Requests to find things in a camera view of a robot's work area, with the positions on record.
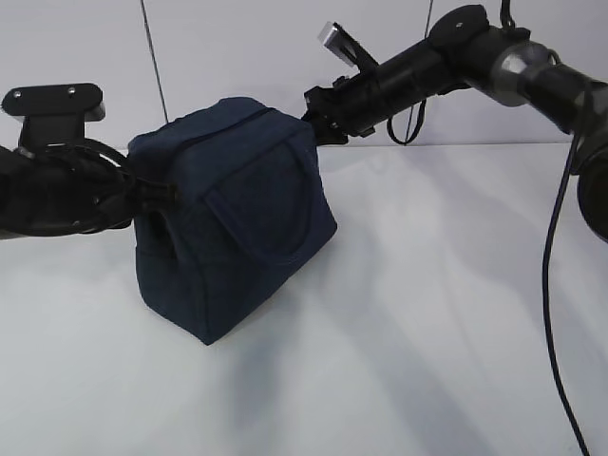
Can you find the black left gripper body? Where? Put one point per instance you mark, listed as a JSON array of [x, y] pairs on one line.
[[120, 195]]

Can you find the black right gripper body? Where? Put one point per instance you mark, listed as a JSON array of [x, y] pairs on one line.
[[340, 112]]

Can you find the dark navy lunch bag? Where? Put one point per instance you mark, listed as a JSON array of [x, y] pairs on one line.
[[250, 212]]

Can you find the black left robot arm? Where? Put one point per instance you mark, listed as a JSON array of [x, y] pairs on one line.
[[76, 188]]

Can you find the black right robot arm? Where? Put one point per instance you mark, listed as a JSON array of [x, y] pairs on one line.
[[463, 50]]

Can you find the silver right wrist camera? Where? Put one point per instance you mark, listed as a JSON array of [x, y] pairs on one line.
[[342, 45]]

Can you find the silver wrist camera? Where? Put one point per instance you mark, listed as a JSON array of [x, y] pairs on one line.
[[54, 114], [342, 45]]

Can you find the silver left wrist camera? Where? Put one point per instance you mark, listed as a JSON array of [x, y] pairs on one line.
[[54, 114]]

